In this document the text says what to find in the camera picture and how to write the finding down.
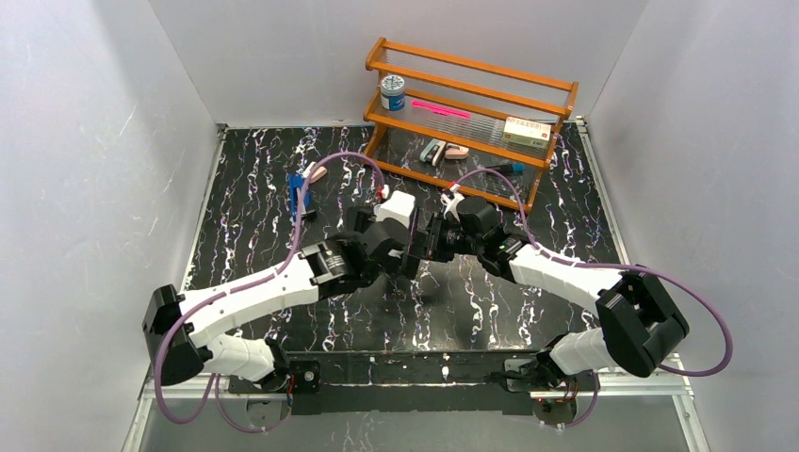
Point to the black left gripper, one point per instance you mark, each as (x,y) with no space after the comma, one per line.
(408,260)

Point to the blue jar with lid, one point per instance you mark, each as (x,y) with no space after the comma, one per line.
(392,88)

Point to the blue and black stapler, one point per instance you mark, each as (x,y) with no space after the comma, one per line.
(295,183)

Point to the green and white box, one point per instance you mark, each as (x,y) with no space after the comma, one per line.
(526,133)

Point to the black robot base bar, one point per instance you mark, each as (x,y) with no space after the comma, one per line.
(422,381)

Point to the black and blue marker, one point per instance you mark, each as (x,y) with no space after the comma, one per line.
(509,169)

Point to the metal rail at wall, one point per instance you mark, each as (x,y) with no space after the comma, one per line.
(684,402)

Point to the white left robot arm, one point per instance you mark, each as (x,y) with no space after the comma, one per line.
(188,333)

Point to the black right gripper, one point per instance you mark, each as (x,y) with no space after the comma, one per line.
(431,239)

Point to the orange wooden shelf rack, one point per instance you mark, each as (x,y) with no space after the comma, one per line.
(490,93)

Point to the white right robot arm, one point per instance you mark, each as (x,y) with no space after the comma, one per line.
(639,323)

